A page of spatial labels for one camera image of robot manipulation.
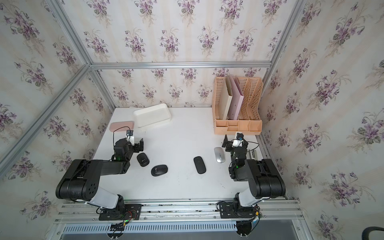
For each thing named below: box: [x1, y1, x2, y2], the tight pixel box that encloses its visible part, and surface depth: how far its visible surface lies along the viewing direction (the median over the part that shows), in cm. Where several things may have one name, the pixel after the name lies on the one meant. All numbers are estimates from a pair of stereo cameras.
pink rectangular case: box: [109, 121, 135, 132], surface depth 110 cm
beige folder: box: [219, 75, 233, 120], surface depth 97 cm
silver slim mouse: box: [214, 147, 226, 164], surface depth 95 cm
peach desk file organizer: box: [212, 77, 264, 135], surface depth 106 cm
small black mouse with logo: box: [136, 152, 150, 167], surface depth 91 cm
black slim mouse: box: [193, 156, 207, 175], surface depth 90 cm
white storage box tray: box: [133, 103, 172, 128], surface depth 118 cm
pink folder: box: [227, 74, 244, 120], surface depth 93 cm
